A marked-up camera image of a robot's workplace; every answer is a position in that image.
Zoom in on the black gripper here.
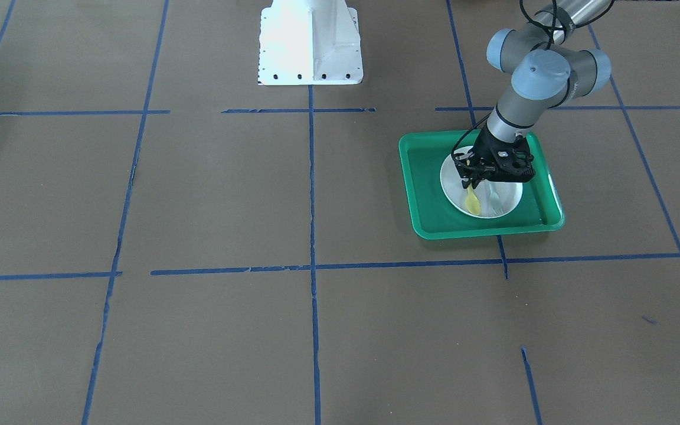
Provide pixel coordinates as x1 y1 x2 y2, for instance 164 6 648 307
457 128 536 190

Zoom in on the white round plate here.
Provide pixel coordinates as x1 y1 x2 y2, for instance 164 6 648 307
440 153 523 220

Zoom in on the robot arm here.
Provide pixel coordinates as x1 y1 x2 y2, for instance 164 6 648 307
450 1 613 190

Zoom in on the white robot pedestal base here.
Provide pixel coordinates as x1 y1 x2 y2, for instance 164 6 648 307
257 1 364 86

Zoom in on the green plastic tray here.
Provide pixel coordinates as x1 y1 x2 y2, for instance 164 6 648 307
398 130 565 240

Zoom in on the pale green plastic fork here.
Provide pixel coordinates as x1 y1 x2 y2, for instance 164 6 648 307
488 181 504 217

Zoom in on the yellow plastic spoon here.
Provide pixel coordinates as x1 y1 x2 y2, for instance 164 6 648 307
464 183 482 216

